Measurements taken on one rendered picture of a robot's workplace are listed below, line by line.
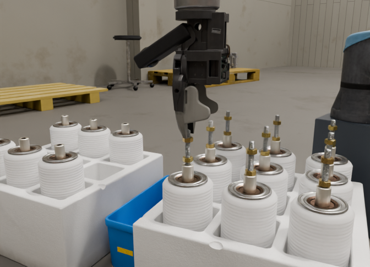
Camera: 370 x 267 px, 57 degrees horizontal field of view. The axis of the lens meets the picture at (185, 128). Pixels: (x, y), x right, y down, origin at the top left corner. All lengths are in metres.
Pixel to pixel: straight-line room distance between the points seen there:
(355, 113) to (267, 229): 0.48
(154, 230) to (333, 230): 0.29
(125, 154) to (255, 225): 0.47
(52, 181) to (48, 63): 3.30
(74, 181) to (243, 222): 0.39
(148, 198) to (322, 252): 0.51
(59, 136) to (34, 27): 2.95
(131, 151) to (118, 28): 3.68
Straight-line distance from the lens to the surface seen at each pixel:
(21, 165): 0.86
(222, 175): 0.72
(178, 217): 0.63
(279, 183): 0.69
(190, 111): 0.57
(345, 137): 0.98
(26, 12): 3.96
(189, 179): 0.63
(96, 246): 0.86
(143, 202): 0.92
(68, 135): 1.09
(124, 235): 0.79
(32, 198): 0.80
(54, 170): 0.77
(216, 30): 0.56
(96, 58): 4.34
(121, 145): 0.94
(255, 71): 4.83
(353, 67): 0.99
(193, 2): 0.56
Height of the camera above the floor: 0.50
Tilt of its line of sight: 14 degrees down
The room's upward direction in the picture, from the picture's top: straight up
